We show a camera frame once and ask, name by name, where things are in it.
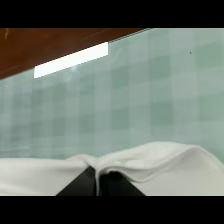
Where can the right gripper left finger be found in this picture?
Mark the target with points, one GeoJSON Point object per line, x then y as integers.
{"type": "Point", "coordinates": [82, 186]}

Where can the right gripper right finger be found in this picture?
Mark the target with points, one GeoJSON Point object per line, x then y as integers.
{"type": "Point", "coordinates": [117, 186]}

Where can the white shirt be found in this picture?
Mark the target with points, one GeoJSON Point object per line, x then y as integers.
{"type": "Point", "coordinates": [180, 170]}

